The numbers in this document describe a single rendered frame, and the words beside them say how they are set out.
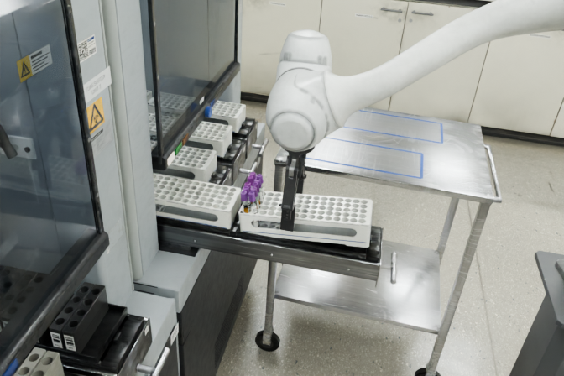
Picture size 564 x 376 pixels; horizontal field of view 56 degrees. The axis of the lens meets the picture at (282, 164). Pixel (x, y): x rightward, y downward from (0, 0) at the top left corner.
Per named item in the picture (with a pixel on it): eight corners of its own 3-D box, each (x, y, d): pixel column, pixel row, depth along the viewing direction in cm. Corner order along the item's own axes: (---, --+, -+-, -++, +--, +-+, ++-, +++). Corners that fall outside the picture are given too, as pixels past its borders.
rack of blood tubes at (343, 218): (239, 235, 123) (237, 213, 120) (250, 210, 132) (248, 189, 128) (368, 248, 118) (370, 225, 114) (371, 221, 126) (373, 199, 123)
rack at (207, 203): (111, 211, 128) (107, 190, 124) (128, 189, 136) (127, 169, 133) (229, 233, 124) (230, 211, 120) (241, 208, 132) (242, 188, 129)
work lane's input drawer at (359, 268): (96, 236, 130) (91, 206, 125) (122, 204, 142) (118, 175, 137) (395, 292, 120) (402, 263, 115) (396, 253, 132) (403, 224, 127)
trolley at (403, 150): (253, 350, 193) (263, 158, 150) (283, 267, 232) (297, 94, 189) (441, 395, 182) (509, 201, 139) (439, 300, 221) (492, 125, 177)
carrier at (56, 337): (89, 304, 101) (85, 280, 97) (99, 305, 100) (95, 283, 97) (53, 352, 91) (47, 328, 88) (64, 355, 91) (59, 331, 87)
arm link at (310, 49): (278, 92, 114) (270, 119, 102) (283, 20, 105) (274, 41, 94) (328, 97, 113) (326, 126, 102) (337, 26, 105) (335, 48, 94)
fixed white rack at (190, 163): (99, 171, 142) (96, 152, 139) (117, 154, 150) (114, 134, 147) (206, 190, 138) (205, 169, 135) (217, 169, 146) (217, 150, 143)
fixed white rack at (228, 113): (146, 122, 168) (144, 104, 164) (159, 108, 176) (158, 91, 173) (237, 136, 164) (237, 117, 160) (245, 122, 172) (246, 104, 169)
